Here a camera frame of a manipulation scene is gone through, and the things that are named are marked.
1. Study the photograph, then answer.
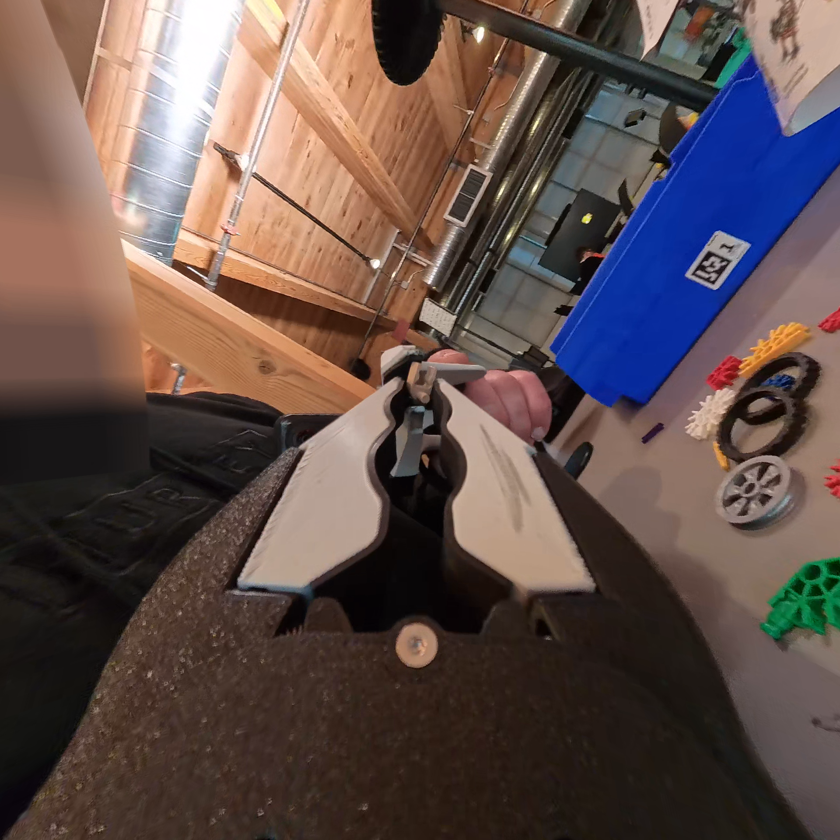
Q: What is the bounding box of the small grey connector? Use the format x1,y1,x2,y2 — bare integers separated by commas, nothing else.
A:
390,402,442,481

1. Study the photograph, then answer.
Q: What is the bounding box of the white snowflake connector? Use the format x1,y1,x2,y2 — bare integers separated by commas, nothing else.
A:
686,388,739,441

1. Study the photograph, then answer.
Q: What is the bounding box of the black toy tire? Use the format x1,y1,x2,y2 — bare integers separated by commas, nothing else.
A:
726,388,808,460
751,352,821,401

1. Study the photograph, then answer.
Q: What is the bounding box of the green fan-shaped connector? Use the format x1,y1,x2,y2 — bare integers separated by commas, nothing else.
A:
762,558,840,644

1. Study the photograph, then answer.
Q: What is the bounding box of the black monitor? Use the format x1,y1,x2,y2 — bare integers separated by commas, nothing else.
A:
539,188,620,283

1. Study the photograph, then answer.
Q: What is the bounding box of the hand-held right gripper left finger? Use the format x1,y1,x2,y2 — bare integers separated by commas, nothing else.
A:
237,381,414,605

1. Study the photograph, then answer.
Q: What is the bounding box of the white wall vent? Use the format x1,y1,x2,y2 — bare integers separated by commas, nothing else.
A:
444,164,493,227

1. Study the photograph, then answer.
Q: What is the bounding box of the black bar with disc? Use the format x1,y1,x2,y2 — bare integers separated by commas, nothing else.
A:
372,0,720,112

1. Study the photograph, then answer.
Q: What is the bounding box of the grey metal pipe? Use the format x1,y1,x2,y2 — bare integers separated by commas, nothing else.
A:
204,0,316,290

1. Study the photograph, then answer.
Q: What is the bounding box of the person's left hand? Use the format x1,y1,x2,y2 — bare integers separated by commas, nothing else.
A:
431,347,553,443

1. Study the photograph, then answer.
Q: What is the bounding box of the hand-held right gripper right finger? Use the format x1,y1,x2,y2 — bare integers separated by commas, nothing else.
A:
437,389,598,607

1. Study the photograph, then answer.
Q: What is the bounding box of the yellow toothed connector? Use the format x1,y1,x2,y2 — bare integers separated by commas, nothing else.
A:
735,322,812,382

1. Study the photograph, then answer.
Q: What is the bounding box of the silver air duct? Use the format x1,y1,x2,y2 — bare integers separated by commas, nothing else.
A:
119,0,250,263
420,0,592,296

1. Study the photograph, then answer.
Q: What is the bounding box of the printed instruction sheet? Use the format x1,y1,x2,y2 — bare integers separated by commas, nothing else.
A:
735,0,840,132

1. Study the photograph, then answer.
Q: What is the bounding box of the blue plastic bin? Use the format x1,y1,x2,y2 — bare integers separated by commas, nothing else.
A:
549,53,840,408

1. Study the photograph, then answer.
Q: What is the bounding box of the grey toy wheel hub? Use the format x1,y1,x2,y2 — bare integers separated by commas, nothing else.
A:
716,456,798,529

